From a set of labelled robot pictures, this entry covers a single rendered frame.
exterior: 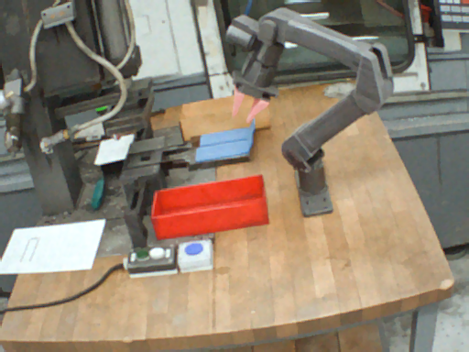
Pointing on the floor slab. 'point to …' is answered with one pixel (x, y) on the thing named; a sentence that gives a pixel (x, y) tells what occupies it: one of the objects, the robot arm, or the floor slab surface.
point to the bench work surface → (266, 263)
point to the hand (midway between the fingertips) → (241, 116)
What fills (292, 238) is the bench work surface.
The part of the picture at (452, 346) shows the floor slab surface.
